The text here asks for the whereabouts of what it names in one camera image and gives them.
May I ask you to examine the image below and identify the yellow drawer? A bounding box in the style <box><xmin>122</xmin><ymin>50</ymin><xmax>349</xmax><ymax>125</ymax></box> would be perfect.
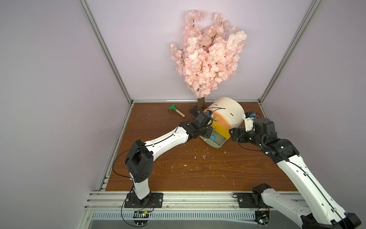
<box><xmin>211</xmin><ymin>121</ymin><xmax>231</xmax><ymax>139</ymax></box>

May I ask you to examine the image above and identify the orange top drawer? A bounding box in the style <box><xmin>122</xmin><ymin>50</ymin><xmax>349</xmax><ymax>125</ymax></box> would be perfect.
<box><xmin>212</xmin><ymin>110</ymin><xmax>232</xmax><ymax>130</ymax></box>

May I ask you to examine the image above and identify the grey bottom drawer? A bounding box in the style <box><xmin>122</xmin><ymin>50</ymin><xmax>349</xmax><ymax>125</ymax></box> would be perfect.
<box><xmin>200</xmin><ymin>131</ymin><xmax>227</xmax><ymax>148</ymax></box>

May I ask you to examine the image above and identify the cream cylindrical drawer cabinet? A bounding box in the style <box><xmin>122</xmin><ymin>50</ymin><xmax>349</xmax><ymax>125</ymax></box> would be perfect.
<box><xmin>205</xmin><ymin>97</ymin><xmax>245</xmax><ymax>128</ymax></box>

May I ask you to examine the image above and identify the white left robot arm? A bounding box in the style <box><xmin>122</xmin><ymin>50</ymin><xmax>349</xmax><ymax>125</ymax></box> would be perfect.
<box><xmin>124</xmin><ymin>112</ymin><xmax>213</xmax><ymax>201</ymax></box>

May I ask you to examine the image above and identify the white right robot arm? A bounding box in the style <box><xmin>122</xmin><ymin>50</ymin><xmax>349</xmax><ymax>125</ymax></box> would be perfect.
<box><xmin>229</xmin><ymin>128</ymin><xmax>361</xmax><ymax>229</ymax></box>

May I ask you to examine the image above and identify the green toy hammer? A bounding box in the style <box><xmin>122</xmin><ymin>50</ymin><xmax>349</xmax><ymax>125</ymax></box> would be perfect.
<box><xmin>168</xmin><ymin>104</ymin><xmax>186</xmax><ymax>117</ymax></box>

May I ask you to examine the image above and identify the pink cherry blossom tree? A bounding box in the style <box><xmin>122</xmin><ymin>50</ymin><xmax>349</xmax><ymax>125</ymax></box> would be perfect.
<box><xmin>170</xmin><ymin>10</ymin><xmax>247</xmax><ymax>113</ymax></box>

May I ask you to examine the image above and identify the right circuit board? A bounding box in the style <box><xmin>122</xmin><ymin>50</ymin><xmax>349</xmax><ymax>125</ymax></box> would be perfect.
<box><xmin>254</xmin><ymin>210</ymin><xmax>270</xmax><ymax>226</ymax></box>

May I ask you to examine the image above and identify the circuit board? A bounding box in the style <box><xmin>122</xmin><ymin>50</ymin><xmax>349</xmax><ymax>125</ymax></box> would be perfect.
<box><xmin>132</xmin><ymin>211</ymin><xmax>150</xmax><ymax>227</ymax></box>
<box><xmin>254</xmin><ymin>210</ymin><xmax>270</xmax><ymax>226</ymax></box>

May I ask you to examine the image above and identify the left circuit board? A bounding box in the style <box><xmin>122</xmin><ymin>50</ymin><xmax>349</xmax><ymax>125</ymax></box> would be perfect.
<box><xmin>132</xmin><ymin>211</ymin><xmax>150</xmax><ymax>227</ymax></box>

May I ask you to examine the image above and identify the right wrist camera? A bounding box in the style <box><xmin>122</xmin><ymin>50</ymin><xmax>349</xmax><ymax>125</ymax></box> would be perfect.
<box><xmin>242</xmin><ymin>111</ymin><xmax>276</xmax><ymax>138</ymax></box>

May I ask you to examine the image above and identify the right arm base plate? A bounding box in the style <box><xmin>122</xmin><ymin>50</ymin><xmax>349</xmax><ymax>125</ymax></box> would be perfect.
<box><xmin>232</xmin><ymin>192</ymin><xmax>264</xmax><ymax>209</ymax></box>

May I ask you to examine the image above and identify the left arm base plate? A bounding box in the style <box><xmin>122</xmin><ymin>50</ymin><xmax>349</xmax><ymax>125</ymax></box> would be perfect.
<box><xmin>124</xmin><ymin>192</ymin><xmax>164</xmax><ymax>209</ymax></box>

